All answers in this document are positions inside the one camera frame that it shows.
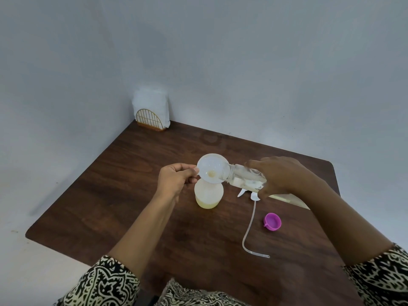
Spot person's right hand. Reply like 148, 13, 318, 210
244, 156, 309, 201

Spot person's left hand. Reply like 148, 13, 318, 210
156, 163, 200, 203

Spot clear plastic bottle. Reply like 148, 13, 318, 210
220, 164, 312, 210

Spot translucent white funnel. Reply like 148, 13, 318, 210
196, 153, 231, 185

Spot person's left forearm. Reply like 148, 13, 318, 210
108, 190, 180, 279

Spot person's right forearm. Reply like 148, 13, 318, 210
286, 174, 394, 267

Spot small white plastic bottle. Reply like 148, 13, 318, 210
194, 179, 224, 210

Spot pink bottle cap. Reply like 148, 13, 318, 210
263, 213, 282, 232

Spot white spray head with tube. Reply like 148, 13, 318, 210
237, 188, 271, 259

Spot stack of white napkins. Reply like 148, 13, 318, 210
132, 87, 171, 130

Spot black and white patterned garment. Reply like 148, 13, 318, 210
54, 243, 408, 306

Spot gold wire napkin holder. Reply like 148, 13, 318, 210
135, 108, 166, 132

